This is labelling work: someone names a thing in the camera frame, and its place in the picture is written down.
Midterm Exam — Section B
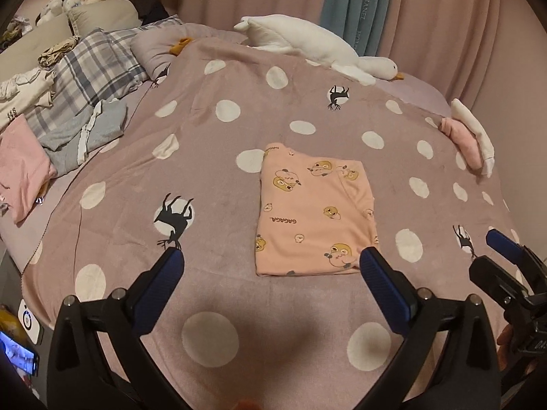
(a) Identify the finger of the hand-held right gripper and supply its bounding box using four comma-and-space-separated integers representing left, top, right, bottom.
469, 256, 533, 308
487, 228, 547, 295

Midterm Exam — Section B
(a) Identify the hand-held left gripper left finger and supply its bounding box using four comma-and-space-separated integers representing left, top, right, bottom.
46, 248, 185, 410

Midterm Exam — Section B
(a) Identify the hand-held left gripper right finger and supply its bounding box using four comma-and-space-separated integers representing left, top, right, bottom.
360, 247, 502, 410

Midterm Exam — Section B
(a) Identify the peach printed garment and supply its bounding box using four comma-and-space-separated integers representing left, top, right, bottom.
255, 142, 380, 277

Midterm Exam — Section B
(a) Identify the person's right hand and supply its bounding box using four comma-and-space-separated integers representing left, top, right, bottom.
497, 325, 538, 377

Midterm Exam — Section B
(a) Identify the folded pink cloth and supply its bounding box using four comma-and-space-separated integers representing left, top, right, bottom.
440, 117, 481, 169

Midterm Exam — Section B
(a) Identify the folded white cloth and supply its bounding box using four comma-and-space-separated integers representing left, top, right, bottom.
451, 98, 495, 178

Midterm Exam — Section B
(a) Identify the mauve bed sheet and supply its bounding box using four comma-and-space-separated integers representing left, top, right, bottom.
0, 70, 445, 274

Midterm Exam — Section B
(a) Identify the white round device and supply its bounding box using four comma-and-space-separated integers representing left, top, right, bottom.
18, 299, 44, 346

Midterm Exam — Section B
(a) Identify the yellow object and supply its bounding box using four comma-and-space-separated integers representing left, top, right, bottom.
0, 305, 20, 334

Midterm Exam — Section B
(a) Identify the smartphone with lit screen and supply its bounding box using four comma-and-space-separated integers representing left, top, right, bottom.
0, 331, 40, 377

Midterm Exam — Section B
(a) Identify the grey blue garment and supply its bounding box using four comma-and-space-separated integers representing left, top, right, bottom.
38, 100, 128, 176

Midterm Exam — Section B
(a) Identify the pink garment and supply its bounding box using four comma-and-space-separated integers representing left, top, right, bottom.
0, 114, 58, 225

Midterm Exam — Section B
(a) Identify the mauve polka dot blanket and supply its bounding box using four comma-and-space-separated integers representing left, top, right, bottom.
21, 34, 528, 410

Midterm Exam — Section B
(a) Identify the plaid pillow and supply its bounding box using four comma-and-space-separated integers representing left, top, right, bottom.
26, 14, 184, 137

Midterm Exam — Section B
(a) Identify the mauve pillow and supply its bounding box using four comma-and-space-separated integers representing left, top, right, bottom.
130, 23, 249, 81

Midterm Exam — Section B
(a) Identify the orange plush toy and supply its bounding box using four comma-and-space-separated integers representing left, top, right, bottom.
169, 38, 195, 57

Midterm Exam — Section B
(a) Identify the white printed garment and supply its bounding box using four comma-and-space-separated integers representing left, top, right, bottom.
0, 67, 56, 131

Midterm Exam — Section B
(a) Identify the beige patterned cloth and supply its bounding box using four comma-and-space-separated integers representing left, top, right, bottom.
38, 36, 80, 69

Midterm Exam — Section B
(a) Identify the white goose plush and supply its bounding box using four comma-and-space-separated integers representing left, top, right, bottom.
234, 14, 404, 85

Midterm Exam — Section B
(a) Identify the beige pillow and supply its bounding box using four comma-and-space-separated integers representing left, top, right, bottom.
0, 13, 73, 80
68, 0, 142, 37

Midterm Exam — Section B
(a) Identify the black cloth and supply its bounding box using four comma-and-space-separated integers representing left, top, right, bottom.
120, 0, 169, 24

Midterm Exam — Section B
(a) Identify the teal curtain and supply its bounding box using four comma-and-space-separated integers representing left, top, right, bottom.
320, 0, 396, 58

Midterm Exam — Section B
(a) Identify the dark patterned cloth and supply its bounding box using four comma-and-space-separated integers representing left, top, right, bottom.
0, 15, 32, 50

